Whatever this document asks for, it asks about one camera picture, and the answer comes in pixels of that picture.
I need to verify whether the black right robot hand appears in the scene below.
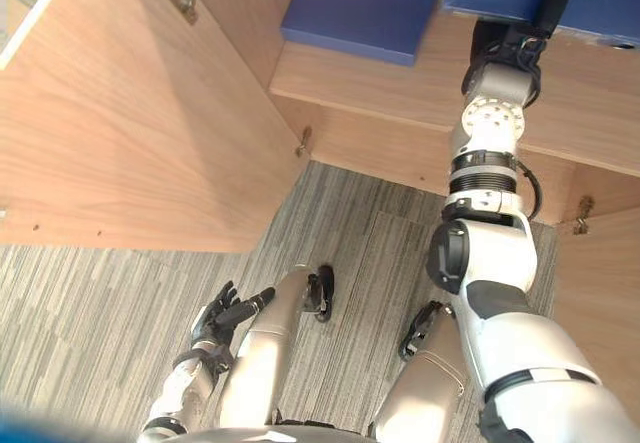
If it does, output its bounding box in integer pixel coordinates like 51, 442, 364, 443
469, 0, 582, 66

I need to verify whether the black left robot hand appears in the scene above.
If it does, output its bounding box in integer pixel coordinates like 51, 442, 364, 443
189, 280, 277, 353

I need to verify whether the wooden cabinet body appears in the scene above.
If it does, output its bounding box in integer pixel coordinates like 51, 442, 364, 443
214, 0, 640, 227

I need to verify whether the wooden cabinet door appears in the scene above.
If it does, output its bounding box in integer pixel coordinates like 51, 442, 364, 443
553, 206, 640, 395
0, 0, 312, 255

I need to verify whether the silver left robot leg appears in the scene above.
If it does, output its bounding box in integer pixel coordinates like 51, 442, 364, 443
217, 264, 315, 428

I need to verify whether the silver robot leg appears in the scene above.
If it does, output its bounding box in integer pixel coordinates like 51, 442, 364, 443
217, 264, 315, 428
372, 307, 472, 443

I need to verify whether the dark left robot foot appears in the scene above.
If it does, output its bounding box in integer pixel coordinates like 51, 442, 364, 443
301, 261, 336, 324

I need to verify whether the dark robot foot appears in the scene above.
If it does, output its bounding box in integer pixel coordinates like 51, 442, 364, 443
397, 300, 452, 362
301, 261, 336, 324

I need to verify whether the silver robot torso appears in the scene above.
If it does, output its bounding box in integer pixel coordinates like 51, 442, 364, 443
138, 422, 372, 443

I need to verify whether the dark right robot foot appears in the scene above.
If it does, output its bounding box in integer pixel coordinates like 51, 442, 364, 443
397, 300, 452, 362

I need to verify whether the silver right robot leg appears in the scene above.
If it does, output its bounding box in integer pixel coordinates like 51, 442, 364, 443
372, 307, 472, 443

